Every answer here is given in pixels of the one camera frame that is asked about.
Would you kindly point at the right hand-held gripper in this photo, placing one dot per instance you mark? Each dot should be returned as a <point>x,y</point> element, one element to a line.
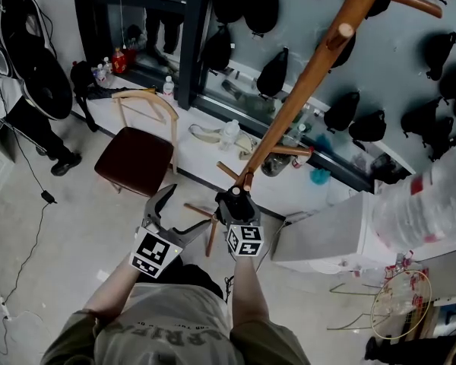
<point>247,240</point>

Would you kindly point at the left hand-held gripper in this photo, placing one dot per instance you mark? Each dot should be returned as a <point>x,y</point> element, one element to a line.
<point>152,251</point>

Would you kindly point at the wooden coat rack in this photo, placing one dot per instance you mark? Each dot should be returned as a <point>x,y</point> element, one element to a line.
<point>309,74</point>

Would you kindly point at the person's right forearm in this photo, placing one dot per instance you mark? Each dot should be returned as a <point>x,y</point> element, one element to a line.
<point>251,295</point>

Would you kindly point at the person's left forearm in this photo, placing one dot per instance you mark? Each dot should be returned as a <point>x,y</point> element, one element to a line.
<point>114,291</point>

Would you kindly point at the dark glass jar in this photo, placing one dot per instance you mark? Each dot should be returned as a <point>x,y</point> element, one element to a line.
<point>275,165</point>

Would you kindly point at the person's black trousers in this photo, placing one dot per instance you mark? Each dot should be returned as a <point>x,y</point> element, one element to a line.
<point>194,276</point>

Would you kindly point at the wooden chair dark seat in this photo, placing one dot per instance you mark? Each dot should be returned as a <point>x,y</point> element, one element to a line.
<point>135,158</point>

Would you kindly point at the clear water bottle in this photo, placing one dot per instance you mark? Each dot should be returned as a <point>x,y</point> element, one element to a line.
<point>230,135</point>
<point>298,135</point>

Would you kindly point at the white bottle red cap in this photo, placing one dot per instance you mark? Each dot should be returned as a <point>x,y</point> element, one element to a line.
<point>302,159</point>

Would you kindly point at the white water dispenser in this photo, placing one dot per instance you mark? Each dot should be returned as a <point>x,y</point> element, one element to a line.
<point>319,230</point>

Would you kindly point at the teal cloth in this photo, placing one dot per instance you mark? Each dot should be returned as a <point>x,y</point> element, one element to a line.
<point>321,176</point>

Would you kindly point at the grey olive printed t-shirt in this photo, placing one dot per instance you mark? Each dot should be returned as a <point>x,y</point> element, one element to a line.
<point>167,329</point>

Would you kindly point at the pale wooden clothes hanger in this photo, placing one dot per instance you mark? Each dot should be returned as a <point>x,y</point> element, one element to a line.
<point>144,113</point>

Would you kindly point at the black power adapter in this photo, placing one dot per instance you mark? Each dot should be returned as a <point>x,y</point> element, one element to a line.
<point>48,197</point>

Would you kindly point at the red label plastic bottle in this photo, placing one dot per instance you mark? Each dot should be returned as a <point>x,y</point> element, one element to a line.
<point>168,87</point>

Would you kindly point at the black folded cloth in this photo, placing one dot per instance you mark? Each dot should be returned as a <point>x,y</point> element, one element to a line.
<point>102,92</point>

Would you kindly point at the small clear plastic bottle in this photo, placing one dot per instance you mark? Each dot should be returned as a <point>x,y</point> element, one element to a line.
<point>100,73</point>
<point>107,65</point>

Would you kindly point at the black hanging bag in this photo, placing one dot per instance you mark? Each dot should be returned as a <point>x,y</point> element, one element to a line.
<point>81,82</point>

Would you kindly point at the red jar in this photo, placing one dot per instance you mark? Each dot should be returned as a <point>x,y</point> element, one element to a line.
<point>119,62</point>

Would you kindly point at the black oval case white rim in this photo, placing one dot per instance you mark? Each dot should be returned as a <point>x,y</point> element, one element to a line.
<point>49,86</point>

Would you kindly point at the white power strip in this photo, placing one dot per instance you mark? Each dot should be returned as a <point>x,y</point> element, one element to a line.
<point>4,308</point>

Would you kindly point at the pile of clear red-label bottles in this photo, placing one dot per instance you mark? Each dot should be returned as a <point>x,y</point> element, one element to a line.
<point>416,283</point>

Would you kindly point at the clear water jug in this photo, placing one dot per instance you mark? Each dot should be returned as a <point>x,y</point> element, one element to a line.
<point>433,204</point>

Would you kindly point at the black window frame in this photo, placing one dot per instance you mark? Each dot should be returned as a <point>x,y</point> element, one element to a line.
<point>192,51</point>

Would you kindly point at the group of black wall bags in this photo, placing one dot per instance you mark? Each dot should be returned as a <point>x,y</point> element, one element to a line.
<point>262,8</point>

